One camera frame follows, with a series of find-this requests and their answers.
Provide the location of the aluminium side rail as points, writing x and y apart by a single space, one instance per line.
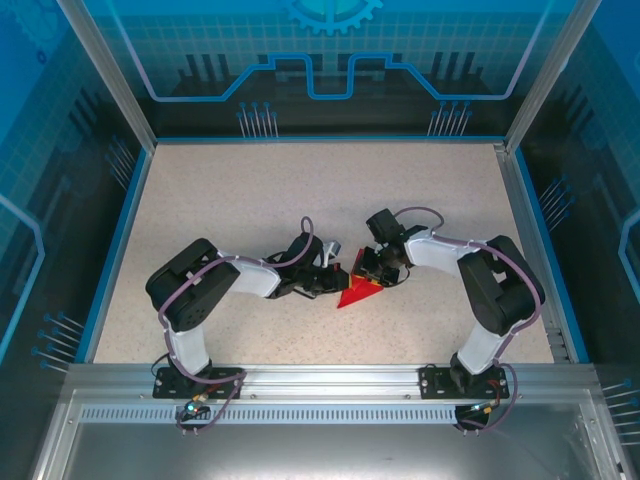
524 225

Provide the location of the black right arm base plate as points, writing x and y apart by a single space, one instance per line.
432 382

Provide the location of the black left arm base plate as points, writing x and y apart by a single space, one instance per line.
165 385

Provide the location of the red cloth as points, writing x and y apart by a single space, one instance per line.
357 295

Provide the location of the steel sheet tray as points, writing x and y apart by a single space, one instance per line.
320 450

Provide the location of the blue table edge strip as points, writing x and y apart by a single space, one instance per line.
117 250
539 225
325 138

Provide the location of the aluminium mounting rail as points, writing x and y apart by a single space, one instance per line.
330 380

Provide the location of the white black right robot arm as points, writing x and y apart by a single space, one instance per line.
435 255

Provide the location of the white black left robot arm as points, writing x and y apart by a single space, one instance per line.
255 280

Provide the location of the aluminium frame post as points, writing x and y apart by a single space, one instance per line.
112 75
545 75

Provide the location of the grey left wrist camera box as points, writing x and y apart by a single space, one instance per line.
332 250

